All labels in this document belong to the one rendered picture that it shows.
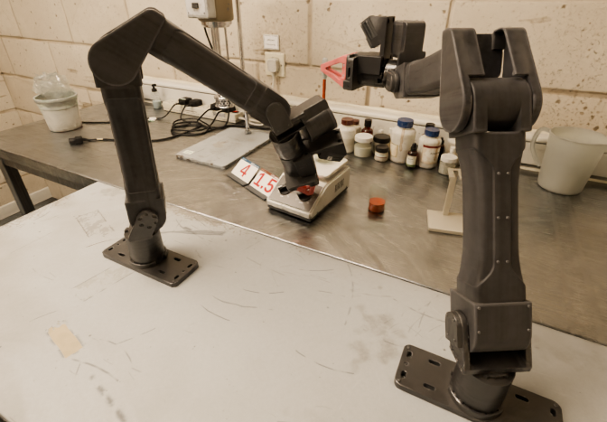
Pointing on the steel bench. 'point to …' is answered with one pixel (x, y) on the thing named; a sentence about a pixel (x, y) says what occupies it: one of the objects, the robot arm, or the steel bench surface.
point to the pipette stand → (440, 222)
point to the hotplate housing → (331, 188)
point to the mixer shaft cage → (227, 59)
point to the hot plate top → (330, 168)
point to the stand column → (240, 45)
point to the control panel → (294, 197)
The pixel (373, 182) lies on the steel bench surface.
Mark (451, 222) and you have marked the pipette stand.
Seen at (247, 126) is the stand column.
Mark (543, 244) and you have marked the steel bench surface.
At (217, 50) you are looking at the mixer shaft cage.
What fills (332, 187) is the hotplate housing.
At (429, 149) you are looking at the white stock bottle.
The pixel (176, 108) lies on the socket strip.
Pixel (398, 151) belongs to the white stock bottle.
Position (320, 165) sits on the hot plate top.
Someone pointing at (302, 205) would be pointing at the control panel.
